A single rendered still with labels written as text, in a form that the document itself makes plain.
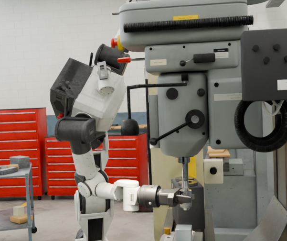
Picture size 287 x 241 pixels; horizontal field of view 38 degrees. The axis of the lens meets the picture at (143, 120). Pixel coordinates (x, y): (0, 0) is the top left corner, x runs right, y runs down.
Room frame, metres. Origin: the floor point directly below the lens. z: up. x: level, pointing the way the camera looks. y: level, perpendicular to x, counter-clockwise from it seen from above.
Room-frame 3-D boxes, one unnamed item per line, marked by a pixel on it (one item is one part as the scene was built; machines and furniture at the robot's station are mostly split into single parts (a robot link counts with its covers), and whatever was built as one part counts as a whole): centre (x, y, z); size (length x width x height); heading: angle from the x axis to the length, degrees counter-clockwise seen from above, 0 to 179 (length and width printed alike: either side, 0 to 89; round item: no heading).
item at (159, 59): (1.63, -0.20, 1.68); 0.34 x 0.24 x 0.10; 83
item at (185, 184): (1.64, -0.16, 1.23); 0.03 x 0.03 x 0.11
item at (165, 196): (1.67, -0.07, 1.14); 0.13 x 0.12 x 0.10; 160
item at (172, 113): (1.64, -0.16, 1.47); 0.21 x 0.19 x 0.32; 173
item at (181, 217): (1.94, -0.19, 1.05); 0.22 x 0.12 x 0.20; 3
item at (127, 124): (1.62, 0.05, 1.43); 0.07 x 0.07 x 0.06
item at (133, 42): (1.64, -0.17, 1.81); 0.47 x 0.26 x 0.16; 83
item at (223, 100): (1.61, -0.35, 1.47); 0.24 x 0.19 x 0.26; 173
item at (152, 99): (1.65, -0.04, 1.45); 0.04 x 0.04 x 0.21; 83
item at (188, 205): (1.64, -0.16, 1.13); 0.05 x 0.05 x 0.06
